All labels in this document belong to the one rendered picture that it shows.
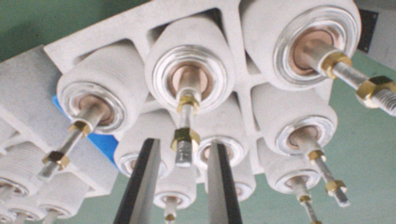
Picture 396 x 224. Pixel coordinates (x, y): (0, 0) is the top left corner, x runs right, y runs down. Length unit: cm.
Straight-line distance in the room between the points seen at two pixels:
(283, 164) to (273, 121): 11
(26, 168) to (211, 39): 44
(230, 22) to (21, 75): 42
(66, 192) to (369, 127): 94
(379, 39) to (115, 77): 35
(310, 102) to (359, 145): 65
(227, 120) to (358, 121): 58
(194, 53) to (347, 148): 77
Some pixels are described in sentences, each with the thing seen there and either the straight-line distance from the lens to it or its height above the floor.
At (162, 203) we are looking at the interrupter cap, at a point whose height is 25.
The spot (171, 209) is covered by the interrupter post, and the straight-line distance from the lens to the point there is 36.
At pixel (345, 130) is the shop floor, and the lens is 76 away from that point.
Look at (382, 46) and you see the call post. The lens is 34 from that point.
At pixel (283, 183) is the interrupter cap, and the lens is 35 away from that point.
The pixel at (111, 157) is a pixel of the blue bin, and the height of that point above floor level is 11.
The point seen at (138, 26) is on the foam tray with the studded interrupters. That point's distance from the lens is 24.
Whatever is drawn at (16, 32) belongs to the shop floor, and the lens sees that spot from 60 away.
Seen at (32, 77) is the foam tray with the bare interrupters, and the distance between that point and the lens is 50.
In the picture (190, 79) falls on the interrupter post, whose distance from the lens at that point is 16.
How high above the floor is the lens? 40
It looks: 52 degrees down
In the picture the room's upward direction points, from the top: 180 degrees counter-clockwise
